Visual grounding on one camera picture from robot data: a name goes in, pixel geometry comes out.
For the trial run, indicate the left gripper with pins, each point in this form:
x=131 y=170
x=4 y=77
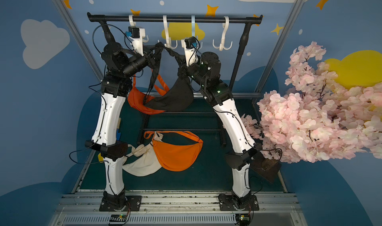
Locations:
x=150 y=59

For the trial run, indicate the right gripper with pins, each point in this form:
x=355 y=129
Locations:
x=184 y=70

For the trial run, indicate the black sling bag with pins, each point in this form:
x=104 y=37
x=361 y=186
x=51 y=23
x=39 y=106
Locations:
x=180 y=96

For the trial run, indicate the red-orange sling bag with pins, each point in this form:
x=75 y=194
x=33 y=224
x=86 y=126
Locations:
x=136 y=97

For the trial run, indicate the orange crescent bag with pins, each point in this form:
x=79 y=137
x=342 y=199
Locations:
x=175 y=157

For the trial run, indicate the cream crescent bag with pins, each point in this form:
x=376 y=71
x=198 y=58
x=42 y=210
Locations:
x=147 y=162

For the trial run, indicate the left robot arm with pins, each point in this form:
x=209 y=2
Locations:
x=122 y=65

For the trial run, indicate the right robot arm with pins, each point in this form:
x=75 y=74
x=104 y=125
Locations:
x=205 y=71

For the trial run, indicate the white hook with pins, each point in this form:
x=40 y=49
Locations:
x=221 y=46
x=133 y=24
x=168 y=43

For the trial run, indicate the white hook far left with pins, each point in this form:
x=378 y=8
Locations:
x=133 y=24

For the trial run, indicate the light blue hook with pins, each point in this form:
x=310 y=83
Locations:
x=193 y=22

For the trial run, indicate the white hook far right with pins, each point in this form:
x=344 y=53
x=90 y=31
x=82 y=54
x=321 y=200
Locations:
x=221 y=46

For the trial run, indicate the blue toy trowel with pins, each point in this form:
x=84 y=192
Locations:
x=118 y=133

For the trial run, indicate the black clothes rack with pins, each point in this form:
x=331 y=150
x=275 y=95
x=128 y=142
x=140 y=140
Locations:
x=104 y=20

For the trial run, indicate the brown tree base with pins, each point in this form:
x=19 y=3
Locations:
x=266 y=168

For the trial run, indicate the pink blossom tree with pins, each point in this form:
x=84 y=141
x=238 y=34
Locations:
x=318 y=118

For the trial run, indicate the right controller board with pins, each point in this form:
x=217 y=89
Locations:
x=242 y=220

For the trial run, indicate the controller board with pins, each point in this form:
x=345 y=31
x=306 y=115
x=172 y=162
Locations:
x=242 y=220
x=118 y=220

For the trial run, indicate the left controller board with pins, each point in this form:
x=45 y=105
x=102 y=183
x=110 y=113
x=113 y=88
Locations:
x=118 y=220

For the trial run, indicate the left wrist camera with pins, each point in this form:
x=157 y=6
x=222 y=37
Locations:
x=138 y=36

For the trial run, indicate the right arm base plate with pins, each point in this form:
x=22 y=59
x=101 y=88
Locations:
x=226 y=203

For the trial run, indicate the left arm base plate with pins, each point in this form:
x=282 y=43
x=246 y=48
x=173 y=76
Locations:
x=131 y=202

